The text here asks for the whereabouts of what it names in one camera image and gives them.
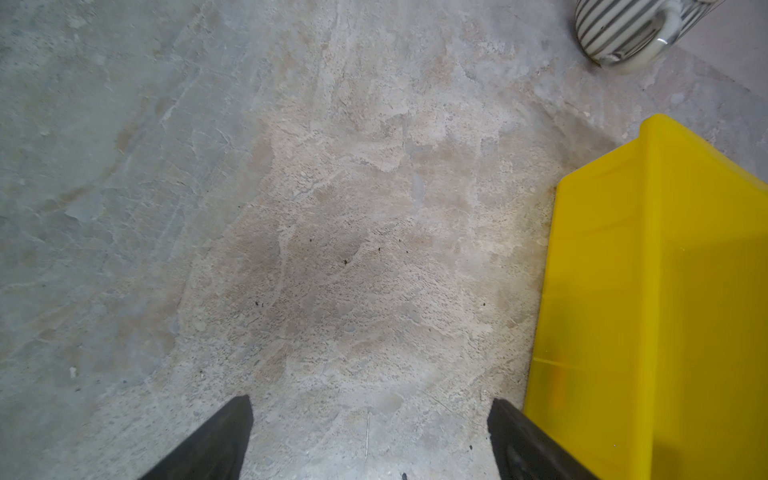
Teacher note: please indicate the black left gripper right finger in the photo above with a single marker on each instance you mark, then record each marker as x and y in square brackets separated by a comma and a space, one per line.
[523, 451]

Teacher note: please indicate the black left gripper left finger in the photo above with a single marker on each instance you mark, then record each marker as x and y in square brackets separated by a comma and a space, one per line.
[216, 450]

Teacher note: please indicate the yellow plastic bin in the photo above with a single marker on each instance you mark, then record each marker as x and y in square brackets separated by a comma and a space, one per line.
[650, 352]

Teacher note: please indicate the striped ceramic mug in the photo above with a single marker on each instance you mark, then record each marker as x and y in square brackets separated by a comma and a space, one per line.
[626, 35]

